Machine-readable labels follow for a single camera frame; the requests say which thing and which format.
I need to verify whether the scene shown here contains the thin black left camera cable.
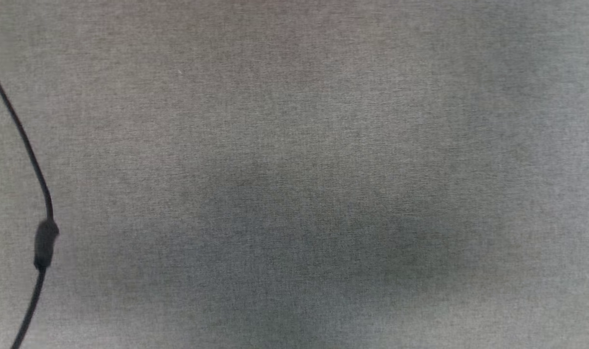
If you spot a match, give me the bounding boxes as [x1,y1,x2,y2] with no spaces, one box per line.
[0,56,61,349]

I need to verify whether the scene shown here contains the grey fabric sofa surface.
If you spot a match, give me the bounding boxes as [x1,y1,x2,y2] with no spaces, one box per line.
[0,0,589,349]

